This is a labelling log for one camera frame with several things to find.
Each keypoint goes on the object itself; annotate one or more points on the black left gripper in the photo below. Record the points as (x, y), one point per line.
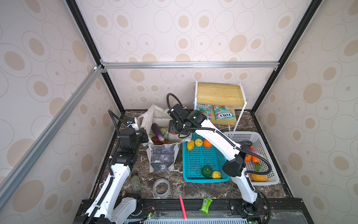
(142, 132)

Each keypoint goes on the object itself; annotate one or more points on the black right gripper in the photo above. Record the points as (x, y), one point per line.
(171, 129)

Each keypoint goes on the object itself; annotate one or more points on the purple eggplant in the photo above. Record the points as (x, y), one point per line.
(156, 130)
(248, 147)

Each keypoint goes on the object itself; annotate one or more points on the white canvas grocery bag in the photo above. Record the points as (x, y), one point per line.
(162, 145)

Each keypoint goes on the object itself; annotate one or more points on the green yellow snack bag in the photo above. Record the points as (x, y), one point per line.
(164, 130)

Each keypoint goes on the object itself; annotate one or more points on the pink dragon fruit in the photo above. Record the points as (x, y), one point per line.
(156, 141)

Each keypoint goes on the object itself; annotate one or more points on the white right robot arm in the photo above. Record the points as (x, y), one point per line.
(235, 166)

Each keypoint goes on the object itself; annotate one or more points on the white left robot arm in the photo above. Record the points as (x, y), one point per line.
(105, 209)

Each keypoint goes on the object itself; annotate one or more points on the red green candy bag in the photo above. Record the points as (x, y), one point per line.
(205, 109)

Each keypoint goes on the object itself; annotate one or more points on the green Fox's candy bag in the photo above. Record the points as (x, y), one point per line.
(222, 112)

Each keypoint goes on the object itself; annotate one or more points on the wrinkled yellow lemon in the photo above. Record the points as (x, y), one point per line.
(190, 145)

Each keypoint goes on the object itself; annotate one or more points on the small yellow pear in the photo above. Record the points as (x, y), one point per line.
(198, 142)

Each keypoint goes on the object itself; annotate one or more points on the orange fruit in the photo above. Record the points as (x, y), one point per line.
(207, 144)

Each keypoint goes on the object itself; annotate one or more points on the white wooden two-tier shelf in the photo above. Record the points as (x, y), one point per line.
(232, 96)

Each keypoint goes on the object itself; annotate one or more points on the small glass spice jar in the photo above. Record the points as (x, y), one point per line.
(136, 184)

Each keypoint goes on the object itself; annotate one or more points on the teal plastic basket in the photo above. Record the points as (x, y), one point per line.
(199, 157)

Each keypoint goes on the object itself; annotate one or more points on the green bell pepper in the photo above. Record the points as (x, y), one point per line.
(207, 171)

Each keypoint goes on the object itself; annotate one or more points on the clear tape roll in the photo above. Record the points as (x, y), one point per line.
(161, 188)

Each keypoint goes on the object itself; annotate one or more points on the small yellow fruit front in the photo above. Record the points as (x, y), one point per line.
(216, 175)

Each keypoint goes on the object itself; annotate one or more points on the small orange pumpkin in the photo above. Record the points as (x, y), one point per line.
(248, 158)

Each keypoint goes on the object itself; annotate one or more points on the white plastic basket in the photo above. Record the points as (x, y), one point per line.
(260, 147)

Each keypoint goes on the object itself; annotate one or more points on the green wrapped snack packet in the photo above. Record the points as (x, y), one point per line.
(205, 206)

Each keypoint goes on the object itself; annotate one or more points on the pink pen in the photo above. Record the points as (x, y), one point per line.
(183, 207)

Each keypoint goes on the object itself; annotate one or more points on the yellow orange mango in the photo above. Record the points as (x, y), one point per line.
(259, 178)

